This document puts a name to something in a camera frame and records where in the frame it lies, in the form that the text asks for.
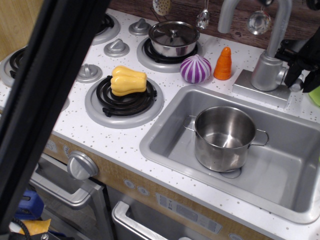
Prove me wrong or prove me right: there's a yellow cloth below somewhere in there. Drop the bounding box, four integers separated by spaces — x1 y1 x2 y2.
14 218 51 236

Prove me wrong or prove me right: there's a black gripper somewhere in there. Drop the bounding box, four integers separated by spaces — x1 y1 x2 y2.
275 29 320 93

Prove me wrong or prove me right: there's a silver dishwasher door handle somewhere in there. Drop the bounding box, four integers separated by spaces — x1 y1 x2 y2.
111 201 166 240

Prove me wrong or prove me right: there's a tall steel pot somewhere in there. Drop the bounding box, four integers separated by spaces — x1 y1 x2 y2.
183 106 270 173

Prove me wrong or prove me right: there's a silver stove knob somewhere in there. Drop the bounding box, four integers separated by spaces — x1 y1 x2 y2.
103 38 130 58
75 63 103 84
128 18 152 36

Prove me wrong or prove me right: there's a hanging clear ladle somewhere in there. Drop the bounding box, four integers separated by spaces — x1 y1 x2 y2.
246 7 272 35

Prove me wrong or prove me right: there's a hanging perforated skimmer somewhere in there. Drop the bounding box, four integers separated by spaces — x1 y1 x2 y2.
152 0 172 16

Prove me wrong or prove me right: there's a silver toy faucet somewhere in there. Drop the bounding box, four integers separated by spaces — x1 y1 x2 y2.
232 0 293 108

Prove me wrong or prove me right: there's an orange toy carrot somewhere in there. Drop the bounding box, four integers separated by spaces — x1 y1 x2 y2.
213 46 232 80

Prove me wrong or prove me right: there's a silver front stove knob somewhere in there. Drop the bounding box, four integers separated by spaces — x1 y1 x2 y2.
75 63 103 84

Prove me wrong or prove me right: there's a silver middle stove knob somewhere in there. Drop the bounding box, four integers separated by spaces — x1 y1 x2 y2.
103 38 130 58

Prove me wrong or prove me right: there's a back right stove burner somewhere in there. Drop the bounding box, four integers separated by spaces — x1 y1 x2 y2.
136 37 205 73

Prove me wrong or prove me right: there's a stove burner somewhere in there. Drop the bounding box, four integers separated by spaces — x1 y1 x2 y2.
84 76 164 129
136 37 205 73
91 13 121 46
0 47 26 87

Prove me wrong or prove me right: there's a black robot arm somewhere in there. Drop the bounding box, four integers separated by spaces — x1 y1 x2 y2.
0 0 320 232

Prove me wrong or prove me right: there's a green toy object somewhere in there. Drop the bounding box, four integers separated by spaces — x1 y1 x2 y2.
308 87 320 106

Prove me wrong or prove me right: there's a lidded steel pan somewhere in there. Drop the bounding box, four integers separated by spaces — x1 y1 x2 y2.
148 21 200 58

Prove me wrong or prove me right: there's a silver oven dial knob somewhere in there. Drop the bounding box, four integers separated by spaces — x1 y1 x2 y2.
67 150 99 181

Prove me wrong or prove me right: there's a purple striped toy onion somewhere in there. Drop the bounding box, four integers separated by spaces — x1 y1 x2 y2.
180 54 212 84

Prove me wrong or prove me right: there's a back left stove burner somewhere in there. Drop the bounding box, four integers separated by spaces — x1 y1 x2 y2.
91 13 121 46

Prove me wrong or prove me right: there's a silver faucet lever handle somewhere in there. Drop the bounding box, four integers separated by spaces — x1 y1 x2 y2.
275 67 304 92

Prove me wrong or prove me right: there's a blue object below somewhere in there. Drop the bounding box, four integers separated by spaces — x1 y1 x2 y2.
14 190 45 220

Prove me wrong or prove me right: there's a silver oven door handle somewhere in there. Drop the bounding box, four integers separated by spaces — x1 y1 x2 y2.
30 153 103 210

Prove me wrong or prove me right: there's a front left stove burner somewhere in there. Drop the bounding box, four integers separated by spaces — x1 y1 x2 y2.
0 47 26 87

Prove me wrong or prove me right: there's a front right stove burner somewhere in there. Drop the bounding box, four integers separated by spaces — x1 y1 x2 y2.
84 76 164 129

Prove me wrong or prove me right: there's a silver back stove knob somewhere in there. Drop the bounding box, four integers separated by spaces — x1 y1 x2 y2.
128 18 152 36

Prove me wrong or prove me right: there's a grey toy sink basin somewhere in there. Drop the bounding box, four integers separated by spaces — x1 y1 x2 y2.
140 85 320 224

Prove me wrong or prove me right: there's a yellow toy squash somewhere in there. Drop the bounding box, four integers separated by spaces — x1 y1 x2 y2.
110 65 147 97

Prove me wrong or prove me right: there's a hanging clear spoon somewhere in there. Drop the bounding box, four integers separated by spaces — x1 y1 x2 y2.
196 0 210 30

